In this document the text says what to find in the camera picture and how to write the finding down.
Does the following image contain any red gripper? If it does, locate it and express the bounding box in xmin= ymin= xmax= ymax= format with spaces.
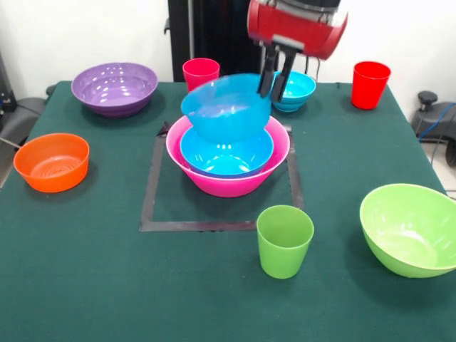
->
xmin=247 ymin=0 xmax=349 ymax=103

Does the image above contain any medium blue ribbed bowl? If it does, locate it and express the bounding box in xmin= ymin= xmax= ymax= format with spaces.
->
xmin=180 ymin=73 xmax=274 ymax=143

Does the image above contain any large blue bowl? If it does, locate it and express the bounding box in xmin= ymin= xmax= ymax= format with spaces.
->
xmin=180 ymin=126 xmax=275 ymax=179

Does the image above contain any large pink bowl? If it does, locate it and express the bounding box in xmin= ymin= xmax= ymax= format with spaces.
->
xmin=165 ymin=115 xmax=291 ymax=199

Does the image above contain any green cup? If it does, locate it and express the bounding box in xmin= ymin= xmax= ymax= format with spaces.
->
xmin=256 ymin=204 xmax=315 ymax=280

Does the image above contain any small cyan bowl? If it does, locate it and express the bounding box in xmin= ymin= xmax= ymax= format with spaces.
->
xmin=271 ymin=70 xmax=317 ymax=113

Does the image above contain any pink cup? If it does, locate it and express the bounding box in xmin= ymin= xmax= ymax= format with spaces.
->
xmin=182 ymin=58 xmax=221 ymax=94

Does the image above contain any red cup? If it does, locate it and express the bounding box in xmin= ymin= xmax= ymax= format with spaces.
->
xmin=351 ymin=61 xmax=392 ymax=110

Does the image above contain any black floor device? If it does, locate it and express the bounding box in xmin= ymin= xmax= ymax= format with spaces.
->
xmin=0 ymin=85 xmax=49 ymax=143
xmin=411 ymin=90 xmax=456 ymax=143

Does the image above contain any purple bowl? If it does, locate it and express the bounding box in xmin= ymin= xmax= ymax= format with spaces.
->
xmin=71 ymin=62 xmax=159 ymax=119

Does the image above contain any large green bowl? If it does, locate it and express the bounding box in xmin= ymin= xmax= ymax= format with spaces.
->
xmin=359 ymin=183 xmax=456 ymax=279

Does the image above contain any dark green table cloth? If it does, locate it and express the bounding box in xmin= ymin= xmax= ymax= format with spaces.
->
xmin=0 ymin=81 xmax=456 ymax=342

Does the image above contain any orange ribbed bowl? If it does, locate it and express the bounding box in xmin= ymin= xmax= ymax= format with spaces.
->
xmin=13 ymin=133 xmax=90 ymax=194

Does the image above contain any black wall cable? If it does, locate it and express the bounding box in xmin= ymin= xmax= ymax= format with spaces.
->
xmin=305 ymin=56 xmax=321 ymax=85

